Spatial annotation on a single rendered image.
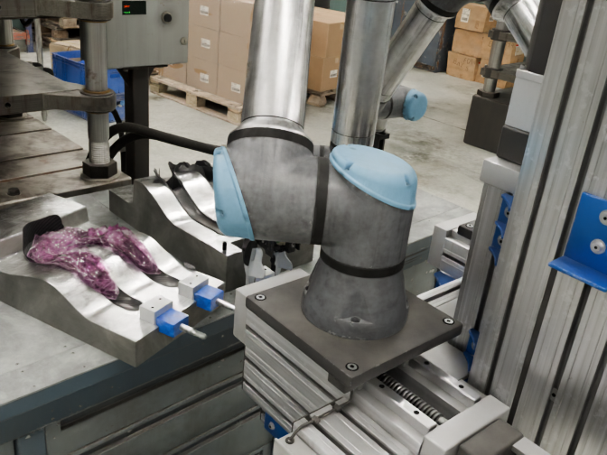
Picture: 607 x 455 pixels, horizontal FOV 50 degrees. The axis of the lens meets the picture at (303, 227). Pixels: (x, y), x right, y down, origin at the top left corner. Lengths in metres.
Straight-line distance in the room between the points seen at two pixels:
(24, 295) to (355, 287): 0.71
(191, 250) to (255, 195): 0.68
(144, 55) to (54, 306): 1.07
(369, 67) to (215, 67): 4.52
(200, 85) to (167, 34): 3.55
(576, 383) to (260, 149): 0.49
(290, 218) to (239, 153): 0.11
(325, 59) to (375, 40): 4.94
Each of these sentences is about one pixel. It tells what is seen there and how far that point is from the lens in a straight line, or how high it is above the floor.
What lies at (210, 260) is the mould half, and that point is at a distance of 1.42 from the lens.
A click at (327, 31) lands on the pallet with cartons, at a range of 5.93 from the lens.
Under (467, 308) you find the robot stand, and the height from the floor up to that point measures 1.02.
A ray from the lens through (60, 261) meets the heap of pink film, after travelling 1.32.
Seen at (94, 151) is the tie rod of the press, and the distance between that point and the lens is 2.01.
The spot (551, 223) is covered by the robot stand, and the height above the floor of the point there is 1.23.
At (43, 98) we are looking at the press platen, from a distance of 1.97.
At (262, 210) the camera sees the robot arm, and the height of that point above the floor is 1.20.
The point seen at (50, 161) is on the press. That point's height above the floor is 0.79.
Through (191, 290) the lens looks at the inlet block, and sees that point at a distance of 1.27.
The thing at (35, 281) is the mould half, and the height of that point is 0.89.
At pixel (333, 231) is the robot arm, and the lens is 0.82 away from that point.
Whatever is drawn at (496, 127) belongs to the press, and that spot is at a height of 0.20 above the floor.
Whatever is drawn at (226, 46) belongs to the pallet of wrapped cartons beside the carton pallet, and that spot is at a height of 0.57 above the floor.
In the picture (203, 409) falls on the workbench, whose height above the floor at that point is 0.52.
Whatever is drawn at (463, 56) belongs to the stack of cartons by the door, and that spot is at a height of 0.26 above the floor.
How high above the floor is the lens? 1.53
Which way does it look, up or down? 25 degrees down
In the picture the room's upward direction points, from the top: 6 degrees clockwise
